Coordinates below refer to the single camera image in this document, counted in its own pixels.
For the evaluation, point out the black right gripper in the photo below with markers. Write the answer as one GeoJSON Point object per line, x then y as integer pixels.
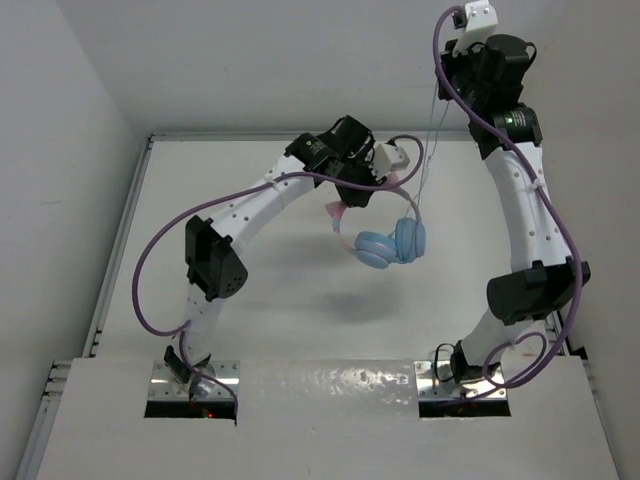
{"type": "Point", "coordinates": [451, 62]}

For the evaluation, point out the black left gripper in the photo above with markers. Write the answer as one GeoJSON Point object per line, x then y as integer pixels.
{"type": "Point", "coordinates": [359, 198]}

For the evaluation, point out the pink blue cat-ear headphones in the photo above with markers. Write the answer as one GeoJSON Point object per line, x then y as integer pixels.
{"type": "Point", "coordinates": [404, 245]}

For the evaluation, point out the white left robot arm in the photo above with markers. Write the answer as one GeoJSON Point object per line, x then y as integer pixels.
{"type": "Point", "coordinates": [214, 245]}

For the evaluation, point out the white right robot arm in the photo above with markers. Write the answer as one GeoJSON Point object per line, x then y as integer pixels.
{"type": "Point", "coordinates": [543, 272]}

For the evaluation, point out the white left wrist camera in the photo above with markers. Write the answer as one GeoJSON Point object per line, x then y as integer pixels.
{"type": "Point", "coordinates": [388, 159]}

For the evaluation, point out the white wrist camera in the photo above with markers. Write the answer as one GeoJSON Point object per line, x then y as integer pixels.
{"type": "Point", "coordinates": [388, 159]}
{"type": "Point", "coordinates": [477, 21]}

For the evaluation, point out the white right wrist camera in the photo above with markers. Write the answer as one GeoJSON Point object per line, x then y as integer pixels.
{"type": "Point", "coordinates": [477, 21]}

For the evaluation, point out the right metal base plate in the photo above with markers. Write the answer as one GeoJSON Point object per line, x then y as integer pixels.
{"type": "Point", "coordinates": [434, 384]}

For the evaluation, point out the metal base plate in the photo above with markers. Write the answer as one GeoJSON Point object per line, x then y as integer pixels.
{"type": "Point", "coordinates": [164, 385]}
{"type": "Point", "coordinates": [434, 384]}

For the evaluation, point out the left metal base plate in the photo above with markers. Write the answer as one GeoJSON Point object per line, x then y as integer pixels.
{"type": "Point", "coordinates": [164, 385]}

